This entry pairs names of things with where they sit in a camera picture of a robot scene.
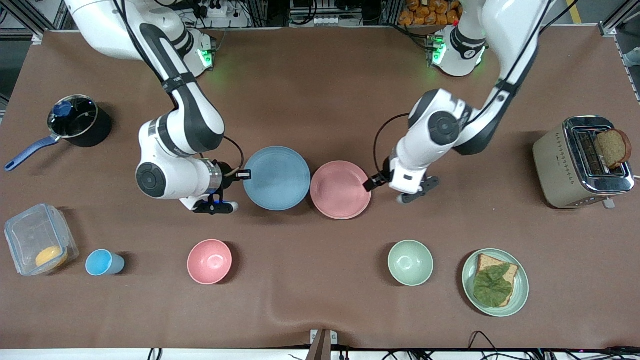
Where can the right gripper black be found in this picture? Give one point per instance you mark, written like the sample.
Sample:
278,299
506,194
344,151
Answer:
228,174

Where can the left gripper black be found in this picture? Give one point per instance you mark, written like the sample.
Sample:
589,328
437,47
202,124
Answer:
375,181

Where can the pink plate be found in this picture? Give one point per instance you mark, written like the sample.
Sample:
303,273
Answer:
340,190

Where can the blue plate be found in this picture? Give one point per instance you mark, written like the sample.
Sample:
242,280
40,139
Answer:
277,177

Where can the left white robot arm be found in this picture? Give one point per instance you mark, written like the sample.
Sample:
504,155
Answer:
440,130

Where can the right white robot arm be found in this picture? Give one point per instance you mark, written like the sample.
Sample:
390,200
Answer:
190,125

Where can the green bowl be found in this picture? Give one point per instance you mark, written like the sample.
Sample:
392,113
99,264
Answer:
410,262

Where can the pink bowl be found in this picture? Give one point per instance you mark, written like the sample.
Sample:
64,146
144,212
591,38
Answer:
210,262

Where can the brown tablecloth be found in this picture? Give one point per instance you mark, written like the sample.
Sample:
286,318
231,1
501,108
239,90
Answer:
320,100

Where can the bread slice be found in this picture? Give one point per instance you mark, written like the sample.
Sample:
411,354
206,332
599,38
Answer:
487,262

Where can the green lettuce leaf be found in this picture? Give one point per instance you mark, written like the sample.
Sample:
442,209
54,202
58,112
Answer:
492,287

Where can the white power strip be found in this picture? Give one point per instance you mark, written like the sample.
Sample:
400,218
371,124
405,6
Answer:
312,21
216,11

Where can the blue cup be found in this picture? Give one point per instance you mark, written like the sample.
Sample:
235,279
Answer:
100,262

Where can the metal table clamp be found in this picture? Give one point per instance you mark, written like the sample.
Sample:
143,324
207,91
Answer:
322,345

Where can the orange snack bags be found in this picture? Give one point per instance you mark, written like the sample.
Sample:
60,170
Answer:
430,12

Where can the beige metal toaster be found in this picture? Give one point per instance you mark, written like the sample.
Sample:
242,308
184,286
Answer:
555,165

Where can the green plate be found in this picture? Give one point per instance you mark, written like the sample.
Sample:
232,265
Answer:
523,287

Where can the round yellow object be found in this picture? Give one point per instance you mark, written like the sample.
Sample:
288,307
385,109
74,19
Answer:
49,256

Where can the clear plastic container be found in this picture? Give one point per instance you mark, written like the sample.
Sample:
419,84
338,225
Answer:
30,235

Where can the dark brown toast slice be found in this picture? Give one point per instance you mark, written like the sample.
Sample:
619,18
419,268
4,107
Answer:
612,147

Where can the aluminium frame profile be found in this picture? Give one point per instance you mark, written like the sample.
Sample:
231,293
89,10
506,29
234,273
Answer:
35,19
612,25

